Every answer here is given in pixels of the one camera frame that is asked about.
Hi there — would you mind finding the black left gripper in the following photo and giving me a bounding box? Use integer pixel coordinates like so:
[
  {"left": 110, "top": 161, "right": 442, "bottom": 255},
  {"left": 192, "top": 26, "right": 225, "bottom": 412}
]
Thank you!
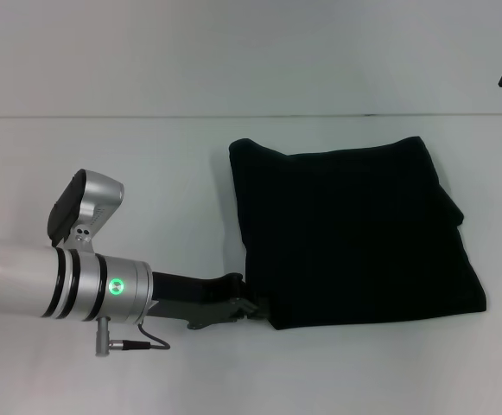
[{"left": 144, "top": 271, "right": 273, "bottom": 332}]

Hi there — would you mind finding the black shirt with FREE print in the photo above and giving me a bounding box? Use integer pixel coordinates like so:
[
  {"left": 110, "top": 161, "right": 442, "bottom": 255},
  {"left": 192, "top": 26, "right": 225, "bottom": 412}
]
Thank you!
[{"left": 226, "top": 136, "right": 490, "bottom": 332}]

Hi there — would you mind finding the left arm cable with silver plug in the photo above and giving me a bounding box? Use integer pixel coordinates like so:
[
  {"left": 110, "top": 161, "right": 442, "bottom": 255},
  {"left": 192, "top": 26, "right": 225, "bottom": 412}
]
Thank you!
[{"left": 94, "top": 317, "right": 172, "bottom": 358}]

